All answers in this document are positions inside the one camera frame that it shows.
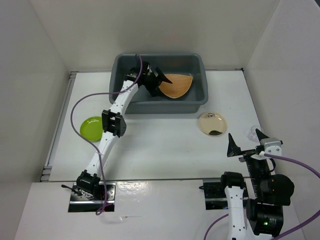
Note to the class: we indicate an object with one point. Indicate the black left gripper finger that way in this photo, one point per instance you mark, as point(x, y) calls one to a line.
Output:
point(160, 76)
point(155, 92)

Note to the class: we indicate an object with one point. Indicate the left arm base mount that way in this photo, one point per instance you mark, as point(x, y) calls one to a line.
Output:
point(83, 202)

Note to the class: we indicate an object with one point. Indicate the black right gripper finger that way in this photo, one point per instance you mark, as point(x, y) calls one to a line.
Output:
point(263, 139)
point(232, 149)

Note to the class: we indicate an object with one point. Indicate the woven bamboo tray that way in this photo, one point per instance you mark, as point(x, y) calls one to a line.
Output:
point(179, 86)

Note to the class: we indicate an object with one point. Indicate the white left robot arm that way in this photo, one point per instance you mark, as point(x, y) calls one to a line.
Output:
point(114, 125)

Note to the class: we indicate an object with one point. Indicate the green round plate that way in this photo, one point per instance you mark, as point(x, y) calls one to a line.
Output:
point(92, 129)

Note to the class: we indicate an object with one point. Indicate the clear plastic cup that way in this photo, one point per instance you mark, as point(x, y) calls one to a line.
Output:
point(251, 133)

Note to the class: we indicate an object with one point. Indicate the grey plastic bin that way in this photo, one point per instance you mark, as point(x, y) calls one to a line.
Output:
point(170, 63)

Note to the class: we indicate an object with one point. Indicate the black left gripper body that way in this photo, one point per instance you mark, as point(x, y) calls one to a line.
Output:
point(150, 80)

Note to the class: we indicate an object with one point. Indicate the cream gold round plate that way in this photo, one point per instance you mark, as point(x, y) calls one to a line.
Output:
point(212, 123)

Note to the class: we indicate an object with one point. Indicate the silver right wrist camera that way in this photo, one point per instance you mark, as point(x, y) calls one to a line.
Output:
point(270, 146)

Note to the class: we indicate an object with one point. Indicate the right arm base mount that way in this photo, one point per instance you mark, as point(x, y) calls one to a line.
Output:
point(215, 196)

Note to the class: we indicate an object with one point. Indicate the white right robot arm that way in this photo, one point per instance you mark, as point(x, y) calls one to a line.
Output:
point(261, 217)

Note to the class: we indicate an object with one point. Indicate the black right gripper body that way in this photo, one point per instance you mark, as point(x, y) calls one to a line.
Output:
point(253, 162)

